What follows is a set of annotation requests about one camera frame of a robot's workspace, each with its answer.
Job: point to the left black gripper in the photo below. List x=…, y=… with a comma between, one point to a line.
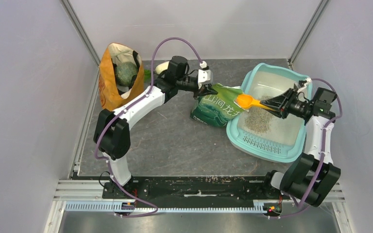
x=206, y=90

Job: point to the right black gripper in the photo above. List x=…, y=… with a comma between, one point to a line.
x=282, y=101

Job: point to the green litter bag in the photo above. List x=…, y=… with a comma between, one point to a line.
x=217, y=109

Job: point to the yellow plastic scoop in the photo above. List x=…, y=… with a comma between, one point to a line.
x=247, y=101

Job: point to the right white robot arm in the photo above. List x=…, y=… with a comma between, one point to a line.
x=312, y=175

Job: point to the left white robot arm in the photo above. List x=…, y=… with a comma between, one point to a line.
x=112, y=133

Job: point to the grey litter pile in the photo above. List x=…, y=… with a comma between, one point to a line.
x=257, y=120

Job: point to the teal litter box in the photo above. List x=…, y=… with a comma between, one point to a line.
x=284, y=142

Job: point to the white oval toy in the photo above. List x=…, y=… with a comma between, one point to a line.
x=161, y=67

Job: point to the green toy in bag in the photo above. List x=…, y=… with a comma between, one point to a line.
x=125, y=74

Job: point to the brown paper grocery bag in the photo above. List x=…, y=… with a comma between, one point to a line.
x=113, y=95

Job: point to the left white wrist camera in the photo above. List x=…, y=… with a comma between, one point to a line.
x=205, y=75

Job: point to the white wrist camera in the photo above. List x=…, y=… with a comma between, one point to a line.
x=205, y=75
x=303, y=84

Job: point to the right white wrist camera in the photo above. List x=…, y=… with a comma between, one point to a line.
x=303, y=84

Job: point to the aluminium frame post right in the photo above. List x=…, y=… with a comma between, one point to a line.
x=307, y=31

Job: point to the aluminium frame post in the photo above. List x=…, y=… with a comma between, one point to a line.
x=307, y=31
x=80, y=30

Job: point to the slotted cable duct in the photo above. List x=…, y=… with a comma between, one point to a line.
x=121, y=207

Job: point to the aluminium frame post left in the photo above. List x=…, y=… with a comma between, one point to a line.
x=80, y=30

